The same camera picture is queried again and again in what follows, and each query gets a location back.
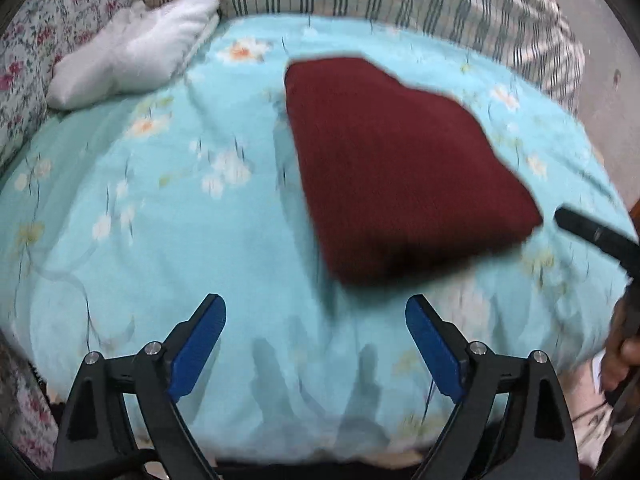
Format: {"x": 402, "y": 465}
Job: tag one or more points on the person's right hand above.
{"x": 622, "y": 360}

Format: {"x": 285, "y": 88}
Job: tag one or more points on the light blue floral bedsheet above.
{"x": 175, "y": 260}

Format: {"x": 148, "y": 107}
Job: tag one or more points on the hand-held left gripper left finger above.
{"x": 200, "y": 345}

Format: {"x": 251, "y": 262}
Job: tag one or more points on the white folded cloth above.
{"x": 130, "y": 55}

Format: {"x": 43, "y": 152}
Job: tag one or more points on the pink floral fabric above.
{"x": 60, "y": 10}

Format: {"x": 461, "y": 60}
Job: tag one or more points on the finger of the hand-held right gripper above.
{"x": 590, "y": 232}

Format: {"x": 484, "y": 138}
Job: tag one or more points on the dark red garment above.
{"x": 390, "y": 170}

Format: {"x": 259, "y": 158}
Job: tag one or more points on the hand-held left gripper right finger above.
{"x": 432, "y": 345}

